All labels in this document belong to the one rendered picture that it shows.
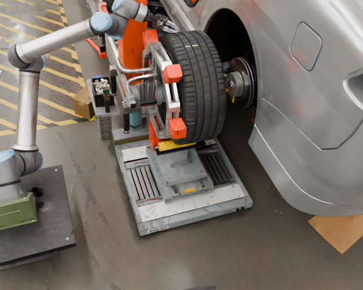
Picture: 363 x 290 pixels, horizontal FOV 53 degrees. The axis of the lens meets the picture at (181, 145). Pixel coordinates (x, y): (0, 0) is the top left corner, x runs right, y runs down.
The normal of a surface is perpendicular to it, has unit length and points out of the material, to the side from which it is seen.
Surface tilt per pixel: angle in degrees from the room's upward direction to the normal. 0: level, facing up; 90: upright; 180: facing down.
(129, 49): 90
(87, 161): 0
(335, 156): 90
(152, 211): 0
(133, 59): 90
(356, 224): 2
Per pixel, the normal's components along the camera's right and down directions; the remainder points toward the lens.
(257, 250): 0.08, -0.68
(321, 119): -0.93, 0.20
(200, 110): 0.34, 0.47
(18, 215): 0.33, 0.70
